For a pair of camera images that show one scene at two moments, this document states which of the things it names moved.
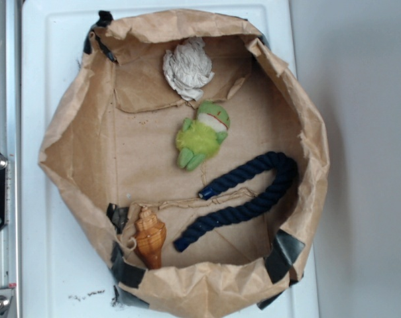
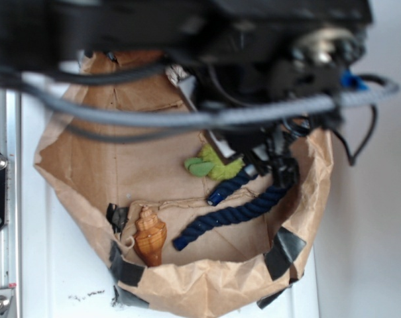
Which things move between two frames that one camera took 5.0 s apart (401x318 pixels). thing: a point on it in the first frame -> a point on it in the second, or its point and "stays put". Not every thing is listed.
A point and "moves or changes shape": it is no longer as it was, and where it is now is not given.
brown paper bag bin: (190, 159) stays put
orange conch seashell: (150, 234) stays put
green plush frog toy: (202, 136) moves or changes shape
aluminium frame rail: (4, 133) stays put
